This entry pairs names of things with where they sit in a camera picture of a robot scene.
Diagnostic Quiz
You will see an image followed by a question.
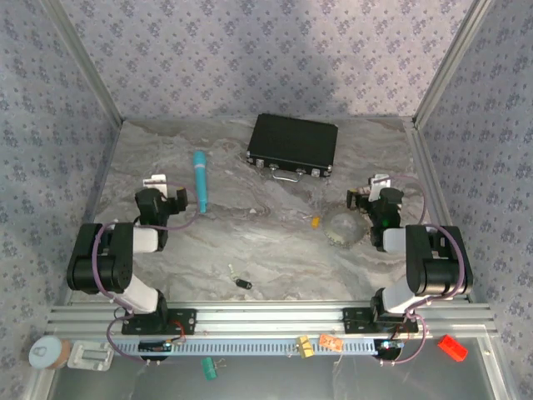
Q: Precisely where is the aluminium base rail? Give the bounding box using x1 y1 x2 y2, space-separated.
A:
45 302 499 338

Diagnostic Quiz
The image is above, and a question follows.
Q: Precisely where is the teal cylindrical marker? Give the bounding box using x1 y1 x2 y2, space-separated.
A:
192 150 209 214

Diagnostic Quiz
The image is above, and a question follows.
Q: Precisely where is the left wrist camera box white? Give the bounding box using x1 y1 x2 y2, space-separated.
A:
142 173 168 197

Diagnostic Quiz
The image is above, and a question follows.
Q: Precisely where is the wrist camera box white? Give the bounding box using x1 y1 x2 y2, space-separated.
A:
142 173 168 197
368 174 391 201

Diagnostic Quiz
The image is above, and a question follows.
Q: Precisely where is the slotted grey cable duct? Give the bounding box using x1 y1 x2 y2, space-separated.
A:
112 336 378 358

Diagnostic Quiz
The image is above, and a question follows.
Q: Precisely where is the black key fob with key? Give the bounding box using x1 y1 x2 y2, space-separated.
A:
227 262 253 291

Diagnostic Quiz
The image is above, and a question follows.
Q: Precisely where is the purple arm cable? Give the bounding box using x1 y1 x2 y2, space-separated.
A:
381 174 467 367
93 182 201 364

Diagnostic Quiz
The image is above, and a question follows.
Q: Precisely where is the silver metal bracket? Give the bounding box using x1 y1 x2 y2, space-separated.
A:
67 339 114 372

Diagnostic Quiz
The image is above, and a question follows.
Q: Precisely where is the red plastic block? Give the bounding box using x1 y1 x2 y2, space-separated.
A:
436 334 470 363

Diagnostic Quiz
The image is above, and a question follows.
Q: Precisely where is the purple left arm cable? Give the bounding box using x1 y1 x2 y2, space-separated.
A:
93 182 201 364

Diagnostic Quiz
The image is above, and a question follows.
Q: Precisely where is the aluminium side rail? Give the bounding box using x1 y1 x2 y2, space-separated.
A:
403 118 476 301

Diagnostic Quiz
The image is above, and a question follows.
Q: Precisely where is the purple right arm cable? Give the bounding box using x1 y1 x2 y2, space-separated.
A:
381 174 467 367

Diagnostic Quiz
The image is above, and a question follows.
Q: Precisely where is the orange tag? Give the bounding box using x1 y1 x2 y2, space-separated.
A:
318 332 345 352

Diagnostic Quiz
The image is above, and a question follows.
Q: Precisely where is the black briefcase with metal handle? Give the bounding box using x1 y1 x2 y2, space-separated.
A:
245 112 339 183

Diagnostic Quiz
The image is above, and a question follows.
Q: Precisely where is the green binder clip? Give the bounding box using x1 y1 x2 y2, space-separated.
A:
201 356 228 383

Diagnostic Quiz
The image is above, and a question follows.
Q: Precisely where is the tape roll with grey cap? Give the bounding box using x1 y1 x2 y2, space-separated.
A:
28 336 72 371

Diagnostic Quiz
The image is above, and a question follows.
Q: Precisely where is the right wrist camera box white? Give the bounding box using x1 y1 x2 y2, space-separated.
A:
368 174 391 201

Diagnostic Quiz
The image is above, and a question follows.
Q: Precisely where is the aluminium frame post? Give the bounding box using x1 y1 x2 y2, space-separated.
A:
411 0 496 130
41 0 126 128

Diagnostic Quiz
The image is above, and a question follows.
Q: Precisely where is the yellow binder clip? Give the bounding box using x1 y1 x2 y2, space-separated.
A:
294 335 314 359

